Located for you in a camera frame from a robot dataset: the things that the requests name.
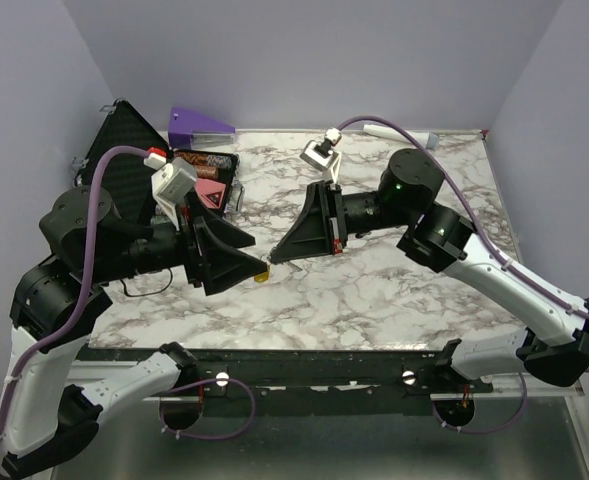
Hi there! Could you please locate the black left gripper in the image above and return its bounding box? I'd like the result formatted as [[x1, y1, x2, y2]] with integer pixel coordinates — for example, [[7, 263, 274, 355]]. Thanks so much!
[[88, 185, 269, 294]]

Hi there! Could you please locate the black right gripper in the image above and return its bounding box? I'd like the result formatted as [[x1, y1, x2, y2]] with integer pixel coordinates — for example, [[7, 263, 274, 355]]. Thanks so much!
[[270, 181, 414, 264]]

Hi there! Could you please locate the yellow plastic key tag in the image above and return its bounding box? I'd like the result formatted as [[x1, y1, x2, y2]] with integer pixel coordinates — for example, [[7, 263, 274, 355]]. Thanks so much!
[[253, 268, 270, 284]]

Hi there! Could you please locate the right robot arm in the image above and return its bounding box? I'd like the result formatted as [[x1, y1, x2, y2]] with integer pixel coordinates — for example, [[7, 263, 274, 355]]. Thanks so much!
[[270, 149, 589, 392]]

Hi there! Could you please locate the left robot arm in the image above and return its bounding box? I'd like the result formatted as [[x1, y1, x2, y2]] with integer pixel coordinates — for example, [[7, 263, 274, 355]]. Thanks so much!
[[0, 186, 267, 479]]

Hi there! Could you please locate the pink card deck box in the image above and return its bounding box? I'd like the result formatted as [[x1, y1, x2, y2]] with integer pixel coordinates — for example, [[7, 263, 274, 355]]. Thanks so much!
[[195, 178, 226, 210]]

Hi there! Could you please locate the orange green chip stack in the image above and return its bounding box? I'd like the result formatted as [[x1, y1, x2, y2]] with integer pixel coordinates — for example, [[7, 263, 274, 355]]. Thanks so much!
[[195, 165, 218, 180]]

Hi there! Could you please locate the blue grey chip stack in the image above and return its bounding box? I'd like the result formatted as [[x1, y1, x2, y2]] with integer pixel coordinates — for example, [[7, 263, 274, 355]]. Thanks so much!
[[176, 151, 233, 170]]

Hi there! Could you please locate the black poker chip case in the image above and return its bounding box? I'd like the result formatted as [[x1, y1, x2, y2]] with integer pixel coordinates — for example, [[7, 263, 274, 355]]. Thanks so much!
[[69, 98, 245, 226]]

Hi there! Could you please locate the purple plastic wedge block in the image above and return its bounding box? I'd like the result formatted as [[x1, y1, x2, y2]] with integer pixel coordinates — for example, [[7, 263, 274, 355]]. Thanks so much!
[[167, 107, 236, 150]]

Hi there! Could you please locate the white cylindrical marker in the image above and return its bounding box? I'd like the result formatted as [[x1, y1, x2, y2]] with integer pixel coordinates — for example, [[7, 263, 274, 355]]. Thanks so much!
[[362, 123, 439, 149]]

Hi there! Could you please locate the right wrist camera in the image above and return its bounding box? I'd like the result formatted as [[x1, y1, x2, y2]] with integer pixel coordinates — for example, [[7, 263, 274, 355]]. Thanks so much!
[[300, 128, 342, 183]]

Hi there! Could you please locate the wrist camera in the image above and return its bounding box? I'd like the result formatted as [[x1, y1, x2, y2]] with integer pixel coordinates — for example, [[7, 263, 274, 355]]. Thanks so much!
[[300, 128, 342, 183], [144, 148, 198, 212]]

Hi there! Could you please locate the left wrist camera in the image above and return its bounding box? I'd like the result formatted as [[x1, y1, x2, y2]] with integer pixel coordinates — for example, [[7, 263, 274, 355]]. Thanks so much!
[[144, 148, 198, 212]]

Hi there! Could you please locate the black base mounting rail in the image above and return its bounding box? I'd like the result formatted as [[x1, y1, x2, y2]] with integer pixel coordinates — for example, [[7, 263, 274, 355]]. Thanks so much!
[[81, 347, 495, 416]]

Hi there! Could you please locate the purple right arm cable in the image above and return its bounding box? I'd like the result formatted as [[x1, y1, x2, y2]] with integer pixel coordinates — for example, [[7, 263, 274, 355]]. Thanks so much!
[[338, 115, 589, 435]]

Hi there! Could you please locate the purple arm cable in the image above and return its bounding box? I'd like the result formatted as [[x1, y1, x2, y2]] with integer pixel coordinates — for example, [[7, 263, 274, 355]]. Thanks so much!
[[338, 115, 589, 435], [0, 145, 256, 480]]

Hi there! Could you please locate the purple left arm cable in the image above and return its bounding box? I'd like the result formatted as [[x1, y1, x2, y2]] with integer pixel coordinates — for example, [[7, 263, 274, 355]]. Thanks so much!
[[0, 145, 256, 480]]

